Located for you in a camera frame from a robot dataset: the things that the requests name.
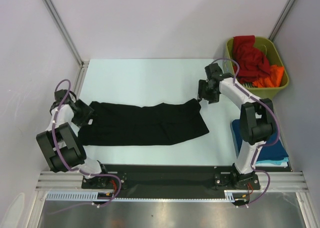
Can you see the aluminium frame post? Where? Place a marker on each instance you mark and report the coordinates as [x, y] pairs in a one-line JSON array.
[[49, 4], [281, 19]]

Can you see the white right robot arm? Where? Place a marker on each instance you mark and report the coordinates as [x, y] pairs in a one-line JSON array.
[[257, 120]]

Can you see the black t shirt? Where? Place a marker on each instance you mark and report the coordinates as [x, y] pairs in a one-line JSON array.
[[127, 125]]

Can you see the folded dark blue t shirt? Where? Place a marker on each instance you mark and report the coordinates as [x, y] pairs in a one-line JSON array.
[[274, 152]]

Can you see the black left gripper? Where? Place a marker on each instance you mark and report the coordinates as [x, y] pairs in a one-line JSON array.
[[87, 112]]

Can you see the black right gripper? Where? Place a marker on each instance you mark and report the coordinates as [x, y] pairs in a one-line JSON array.
[[203, 91]]

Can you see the aluminium frame post right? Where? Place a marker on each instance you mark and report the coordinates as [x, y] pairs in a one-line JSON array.
[[281, 19]]

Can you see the red t shirt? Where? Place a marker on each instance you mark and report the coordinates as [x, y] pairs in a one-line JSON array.
[[253, 64]]

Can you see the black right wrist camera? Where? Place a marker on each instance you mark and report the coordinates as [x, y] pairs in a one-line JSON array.
[[214, 72]]

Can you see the folded light blue t shirt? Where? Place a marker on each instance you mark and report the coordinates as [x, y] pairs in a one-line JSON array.
[[273, 163]]

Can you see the green plastic basket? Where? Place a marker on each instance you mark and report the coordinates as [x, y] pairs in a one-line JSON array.
[[270, 51]]

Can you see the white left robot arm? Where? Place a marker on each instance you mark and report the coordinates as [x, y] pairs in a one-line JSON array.
[[61, 146]]

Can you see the aluminium frame post left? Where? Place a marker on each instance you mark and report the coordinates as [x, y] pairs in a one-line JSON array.
[[49, 4]]

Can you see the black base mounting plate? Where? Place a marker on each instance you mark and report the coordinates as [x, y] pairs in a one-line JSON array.
[[173, 182]]

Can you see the orange t shirt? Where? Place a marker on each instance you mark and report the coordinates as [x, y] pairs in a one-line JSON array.
[[273, 80]]

